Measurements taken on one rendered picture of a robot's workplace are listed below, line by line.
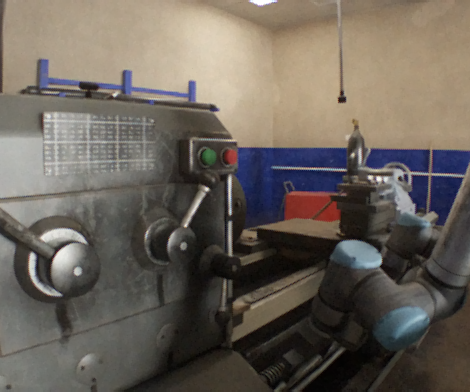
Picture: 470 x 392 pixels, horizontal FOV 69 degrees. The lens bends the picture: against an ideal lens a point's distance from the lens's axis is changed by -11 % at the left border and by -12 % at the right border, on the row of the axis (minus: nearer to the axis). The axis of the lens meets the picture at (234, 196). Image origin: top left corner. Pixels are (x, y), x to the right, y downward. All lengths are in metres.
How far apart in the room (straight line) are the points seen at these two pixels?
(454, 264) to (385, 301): 0.14
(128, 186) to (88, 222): 0.09
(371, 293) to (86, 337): 0.47
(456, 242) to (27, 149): 0.68
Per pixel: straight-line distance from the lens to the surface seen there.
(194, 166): 0.65
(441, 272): 0.73
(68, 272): 0.49
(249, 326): 0.95
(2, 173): 0.52
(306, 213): 4.37
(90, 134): 0.57
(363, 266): 0.69
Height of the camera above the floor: 1.24
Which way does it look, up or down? 6 degrees down
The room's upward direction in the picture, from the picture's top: straight up
